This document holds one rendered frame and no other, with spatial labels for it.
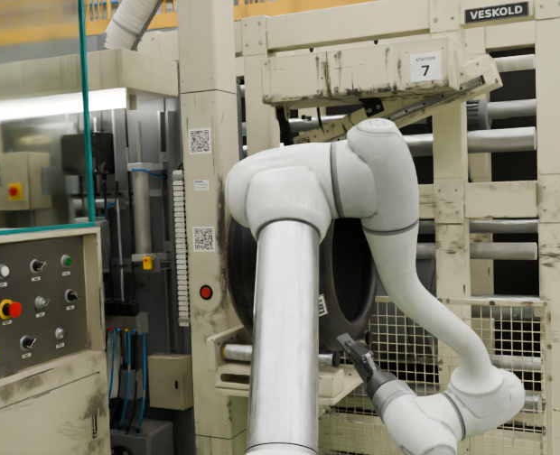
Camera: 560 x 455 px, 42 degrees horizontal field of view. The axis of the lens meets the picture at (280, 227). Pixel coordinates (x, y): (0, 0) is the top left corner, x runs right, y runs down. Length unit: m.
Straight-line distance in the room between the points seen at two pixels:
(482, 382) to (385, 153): 0.55
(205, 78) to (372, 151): 1.07
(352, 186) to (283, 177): 0.11
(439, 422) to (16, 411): 1.07
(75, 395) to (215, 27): 1.12
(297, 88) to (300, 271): 1.28
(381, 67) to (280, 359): 1.36
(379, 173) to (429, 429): 0.54
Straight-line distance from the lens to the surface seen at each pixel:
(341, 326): 1.99
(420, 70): 2.22
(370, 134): 1.20
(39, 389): 2.08
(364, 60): 2.27
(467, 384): 1.53
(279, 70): 2.37
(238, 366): 2.10
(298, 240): 1.15
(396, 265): 1.29
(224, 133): 2.19
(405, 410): 1.53
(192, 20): 2.24
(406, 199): 1.23
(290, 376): 1.04
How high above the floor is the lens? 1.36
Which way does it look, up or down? 3 degrees down
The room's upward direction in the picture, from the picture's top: 2 degrees counter-clockwise
